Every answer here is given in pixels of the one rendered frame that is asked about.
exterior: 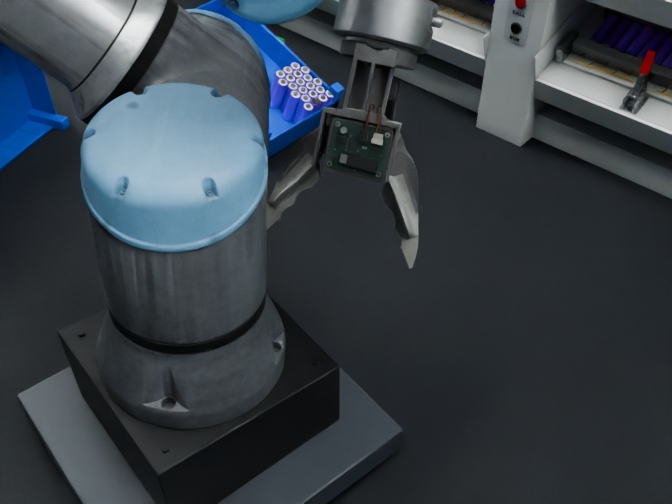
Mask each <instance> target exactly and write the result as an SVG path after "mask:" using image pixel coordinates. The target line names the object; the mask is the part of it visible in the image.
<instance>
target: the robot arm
mask: <svg viewBox="0 0 672 504"><path fill-rule="evenodd" d="M220 1H221V2H222V3H223V4H224V5H225V6H226V7H227V8H228V9H229V10H230V11H231V12H233V13H234V14H236V15H237V16H239V17H241V18H243V19H246V20H248V21H251V22H254V23H259V24H269V25H273V24H283V23H287V22H291V21H294V20H296V19H299V18H301V17H303V16H305V15H306V14H308V13H309V12H311V11H312V10H313V9H314V8H316V7H317V6H318V5H319V4H320V3H321V2H322V0H220ZM440 1H441V0H339V3H338V8H337V13H336V18H335V23H334V27H333V31H334V33H335V34H336V35H338V36H341V37H343V38H346V40H345V39H343V40H342V43H341V48H340V52H339V54H341V55H343V56H346V57H350V58H353V62H352V67H351V72H350V76H349V81H348V86H347V90H346V95H345V100H344V104H343V109H339V108H333V107H323V110H322V114H321V119H320V124H319V126H318V128H316V129H315V130H314V131H312V132H310V133H309V134H307V135H305V136H304V137H303V138H302V139H301V140H300V141H299V142H298V143H297V144H296V146H295V147H294V148H293V150H292V152H291V154H290V157H289V159H288V161H287V164H286V166H285V169H284V171H283V173H282V175H281V178H280V179H279V180H278V181H277V183H276V185H275V188H274V190H273V192H272V194H271V196H270V198H269V200H268V203H267V176H268V141H269V108H270V101H271V89H270V82H269V77H268V73H267V70H266V65H265V62H264V59H263V56H262V54H261V51H260V50H259V48H258V46H257V44H256V43H255V41H254V40H253V39H252V37H251V36H250V35H249V34H248V33H247V32H246V31H244V30H243V29H242V28H241V26H239V25H238V24H237V23H235V22H234V21H232V20H231V19H229V18H227V17H225V16H223V15H221V14H218V13H215V12H211V11H207V10H200V9H187V10H185V9H184V8H182V7H181V6H180V5H179V4H177V3H176V2H175V1H173V0H0V42H1V43H2V44H4V45H5V46H7V47H8V48H10V49H11V50H13V51H14V52H16V53H17V54H19V55H20V56H22V57H23V58H25V59H26V60H28V61H29V62H31V63H32V64H34V65H35V66H37V67H38V68H40V69H41V70H43V71H44V72H46V73H47V74H49V75H50V76H52V77H53V78H55V79H56V80H58V81H59V82H61V83H62V84H64V85H65V86H66V88H67V89H68V90H69V91H70V95H71V99H72V103H73V107H74V111H75V115H76V117H77V118H78V119H80V120H81V121H83V122H84V123H86V124H88V126H87V127H86V129H85V132H84V134H83V141H82V144H81V150H80V155H81V169H80V177H81V186H82V191H83V194H84V198H85V200H86V203H87V206H88V211H89V216H90V221H91V226H92V231H93V236H94V241H95V246H96V251H97V256H98V261H99V266H100V271H101V276H102V281H103V286H104V290H105V295H106V300H107V305H108V309H107V312H106V315H105V318H104V322H103V325H102V328H101V330H100V333H99V337H98V342H97V362H98V367H99V372H100V376H101V380H102V383H103V385H104V387H105V389H106V391H107V393H108V394H109V396H110V397H111V399H112V400H113V401H114V402H115V403H116V404H117V405H118V406H119V407H120V408H121V409H122V410H124V411H125V412H126V413H128V414H130V415H131V416H133V417H135V418H137V419H139V420H141V421H143V422H146V423H149V424H152V425H155V426H159V427H164V428H171V429H197V428H204V427H210V426H214V425H218V424H221V423H224V422H227V421H230V420H232V419H234V418H237V417H239V416H241V415H242V414H244V413H246V412H248V411H249V410H251V409H252V408H253V407H255V406H256V405H257V404H259V403H260V402H261V401H262V400H263V399H264V398H265V397H266V396H267V395H268V394H269V393H270V391H271V390H272V389H273V387H274V386H275V384H276V383H277V381H278V379H279V377H280V375H281V373H282V370H283V366H284V362H285V348H286V338H285V330H284V326H283V323H282V320H281V317H280V315H279V313H278V311H277V309H276V308H275V306H274V304H273V302H272V300H271V299H270V297H269V295H268V293H267V291H266V233H267V232H268V231H269V230H270V229H271V228H272V227H273V226H274V225H275V224H276V223H277V222H279V221H280V220H281V218H280V217H281V215H282V213H283V211H284V210H285V209H286V208H288V207H290V206H292V205H293V204H294V203H295V200H296V197H297V196H298V194H299V193H300V192H301V191H303V190H305V189H308V188H311V187H313V186H314V185H315V184H316V183H317V182H318V181H319V180H320V179H321V170H320V164H319V159H320V158H321V156H322V155H323V153H324V159H323V163H322V167H323V169H324V170H327V171H332V172H337V173H342V174H346V175H351V176H355V177H359V178H364V179H368V180H373V181H376V182H381V183H385V185H384V187H383V188H382V190H381V197H382V199H383V202H384V204H385V205H386V206H387V207H388V208H389V209H390V210H391V211H392V212H393V214H394V217H395V230H396V231H397V232H398V234H399V235H400V237H401V242H402V243H401V246H400V250H401V252H402V255H403V257H404V260H405V263H406V265H407V268H408V269H410V268H412V267H413V264H414V261H415V258H416V254H417V249H418V175H417V170H416V167H415V164H414V161H413V159H412V158H411V156H410V154H409V153H408V151H407V150H406V148H405V145H404V140H403V139H402V135H401V134H400V128H401V124H402V123H401V122H397V121H394V116H395V110H396V104H397V98H398V92H399V87H400V80H399V79H398V78H393V74H394V69H395V68H399V69H405V70H415V66H416V61H417V57H418V56H416V55H414V54H413V53H416V54H426V53H427V52H429V47H430V43H431V39H432V35H433V29H432V27H436V28H441V27H442V25H443V18H442V17H439V16H434V15H435V14H436V13H437V12H438V10H439V6H440ZM387 168H388V170H387ZM249 329H250V330H249ZM243 334H244V335H243ZM175 354H179V355H175Z"/></svg>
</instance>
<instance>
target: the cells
mask: <svg viewBox="0 0 672 504"><path fill-rule="evenodd" d="M299 70H300V71H299ZM309 73H310V69H309V68H308V67H306V66H302V67H301V68H300V65H299V64H298V63H296V62H293V63H291V64H290V67H289V66H285V67H284V68H283V70H282V71H281V70H278V71H276V73H275V76H274V79H273V82H272V86H271V107H272V108H273V109H279V108H280V110H281V111H282V112H283V113H284V114H283V119H284V120H285V121H291V120H292V121H293V123H294V124H296V123H297V122H299V121H301V120H302V119H304V118H306V117H307V116H309V115H311V114H312V113H314V112H316V111H317V110H319V109H321V108H322V107H324V106H326V105H327V104H329V103H330V102H332V100H333V98H334V96H333V95H332V93H331V92H330V91H328V90H326V91H325V89H324V88H323V87H322V80H321V79H319V78H314V79H313V78H312V76H311V75H309ZM312 80H313V81H312ZM324 93H325V94H324ZM280 106H281V107H280Z"/></svg>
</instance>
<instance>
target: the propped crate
mask: <svg viewBox="0 0 672 504"><path fill-rule="evenodd" d="M195 9H200V10H207V11H211V12H215V13H218V14H221V15H223V16H225V17H227V18H229V19H231V20H232V21H234V22H235V23H237V24H238V25H239V26H241V28H242V29H243V30H244V31H246V32H247V33H248V34H249V35H250V36H251V37H252V39H253V40H254V41H255V43H256V44H257V46H258V48H259V50H260V51H261V54H262V56H263V59H264V62H265V65H266V70H267V73H268V77H269V82H270V89H271V86H272V82H273V79H274V76H275V73H276V71H278V70H281V71H282V70H283V68H284V67H285V66H289V67H290V64H291V63H293V62H296V63H298V64H299V65H300V68H301V67H302V66H306V67H308V66H307V65H306V64H305V63H304V62H303V61H302V60H301V59H300V58H299V57H298V56H296V55H295V54H294V53H293V52H292V51H291V50H290V49H289V48H288V47H287V46H286V45H285V44H284V43H283V42H282V41H281V40H280V39H279V38H277V37H276V36H275V35H274V34H273V33H272V32H271V31H270V30H269V29H268V28H267V27H266V26H265V25H264V24H259V23H254V22H251V21H248V20H246V19H243V18H241V17H239V16H237V15H236V14H234V13H233V12H231V11H230V10H229V9H228V8H227V7H226V6H225V5H224V4H223V3H222V2H221V1H220V0H213V1H210V2H208V3H206V4H204V5H201V6H199V7H197V8H195ZM308 68H309V67H308ZM309 69H310V68H309ZM309 75H311V76H312V78H313V79H314V78H319V79H321V78H320V77H319V76H318V75H316V74H315V73H314V72H313V71H312V70H311V69H310V73H309ZM321 80H322V79H321ZM322 87H323V88H324V89H325V91H326V90H328V91H330V92H331V93H332V95H333V96H334V98H333V100H332V102H330V103H329V104H327V105H326V106H324V107H333V108H337V106H338V104H339V101H340V99H341V96H342V94H343V92H344V88H343V87H342V86H341V85H340V84H339V83H338V82H336V83H334V84H333V85H331V86H330V87H329V86H328V85H327V84H326V83H325V82H324V81H323V80H322ZM322 110H323V107H322V108H321V109H319V110H317V111H316V112H314V113H312V114H311V115H309V116H307V117H306V118H304V119H302V120H301V121H299V122H297V123H296V124H294V123H293V121H292V120H291V121H285V120H284V119H283V114H284V113H283V112H282V111H281V110H280V108H279V109H273V108H272V107H271V101H270V108H269V141H268V158H269V157H271V156H272V155H274V154H275V153H277V152H279V151H280V150H282V149H283V148H285V147H287V146H288V145H290V144H291V143H293V142H295V141H296V140H298V139H299V138H301V137H303V136H304V135H306V134H307V133H309V132H311V131H312V130H314V129H315V128H317V127H318V126H319V124H320V119H321V114H322Z"/></svg>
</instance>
